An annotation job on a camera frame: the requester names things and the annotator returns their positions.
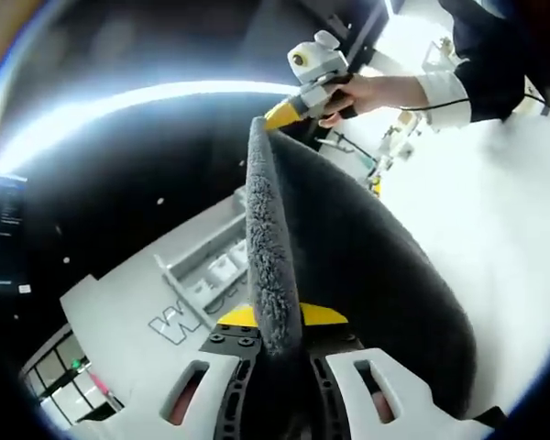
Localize hanging black monitor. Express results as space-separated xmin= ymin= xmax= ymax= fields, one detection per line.
xmin=0 ymin=166 xmax=29 ymax=295

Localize glass partition wall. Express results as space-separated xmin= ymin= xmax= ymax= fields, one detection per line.
xmin=19 ymin=328 xmax=126 ymax=428

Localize long ceiling light strip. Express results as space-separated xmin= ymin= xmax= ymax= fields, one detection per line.
xmin=0 ymin=79 xmax=302 ymax=171

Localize person's right hand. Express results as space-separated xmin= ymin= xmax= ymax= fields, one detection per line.
xmin=317 ymin=71 xmax=431 ymax=130

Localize grey metal shelf rack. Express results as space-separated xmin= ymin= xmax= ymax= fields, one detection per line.
xmin=152 ymin=186 xmax=259 ymax=327

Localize pink hanging tag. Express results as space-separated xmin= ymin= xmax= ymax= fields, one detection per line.
xmin=89 ymin=371 xmax=114 ymax=400

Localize black cable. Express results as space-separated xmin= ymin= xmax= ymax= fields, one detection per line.
xmin=399 ymin=93 xmax=547 ymax=115

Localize grey towel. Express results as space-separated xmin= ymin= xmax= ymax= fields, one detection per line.
xmin=244 ymin=115 xmax=481 ymax=422

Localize rows of white storage bins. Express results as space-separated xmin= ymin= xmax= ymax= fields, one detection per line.
xmin=190 ymin=242 xmax=253 ymax=302

